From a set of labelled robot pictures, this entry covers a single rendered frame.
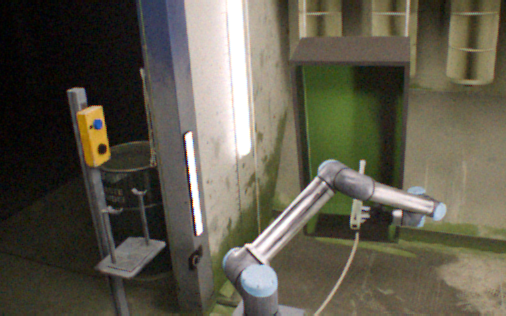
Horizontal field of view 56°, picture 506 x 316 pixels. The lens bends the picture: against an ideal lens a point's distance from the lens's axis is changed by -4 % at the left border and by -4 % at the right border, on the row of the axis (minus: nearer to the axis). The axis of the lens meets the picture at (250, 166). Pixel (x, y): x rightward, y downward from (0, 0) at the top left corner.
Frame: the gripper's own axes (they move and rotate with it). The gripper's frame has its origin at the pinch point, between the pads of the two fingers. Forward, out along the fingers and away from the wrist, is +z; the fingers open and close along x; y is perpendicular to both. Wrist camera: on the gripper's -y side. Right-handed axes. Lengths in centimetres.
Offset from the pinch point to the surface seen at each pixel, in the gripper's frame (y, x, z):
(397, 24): -27, 148, -20
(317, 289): 84, -3, 24
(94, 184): -55, -39, 119
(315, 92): -30, 65, 29
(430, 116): 50, 140, -50
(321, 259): 99, 30, 26
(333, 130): -4, 60, 18
